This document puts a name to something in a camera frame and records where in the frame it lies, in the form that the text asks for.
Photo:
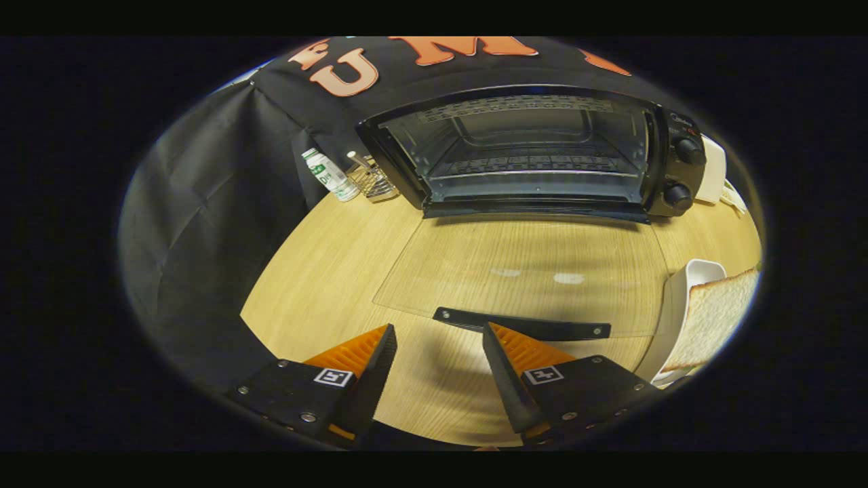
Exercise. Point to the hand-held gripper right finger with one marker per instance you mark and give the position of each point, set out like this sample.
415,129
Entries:
505,379

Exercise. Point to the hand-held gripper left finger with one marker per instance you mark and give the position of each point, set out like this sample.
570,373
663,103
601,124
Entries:
369,390

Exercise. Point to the white bread lettuce sandwich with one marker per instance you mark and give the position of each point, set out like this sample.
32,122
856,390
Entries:
712,318

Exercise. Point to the black toaster oven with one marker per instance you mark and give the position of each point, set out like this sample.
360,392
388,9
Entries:
678,175

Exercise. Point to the white pop-up toaster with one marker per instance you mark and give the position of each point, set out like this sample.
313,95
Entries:
713,169

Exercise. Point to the white dish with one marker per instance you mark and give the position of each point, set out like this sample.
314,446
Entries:
675,305

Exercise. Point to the white bottle green label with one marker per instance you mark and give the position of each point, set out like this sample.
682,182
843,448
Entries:
329,175

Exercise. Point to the white green small object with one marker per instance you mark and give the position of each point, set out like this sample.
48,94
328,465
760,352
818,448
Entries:
734,198

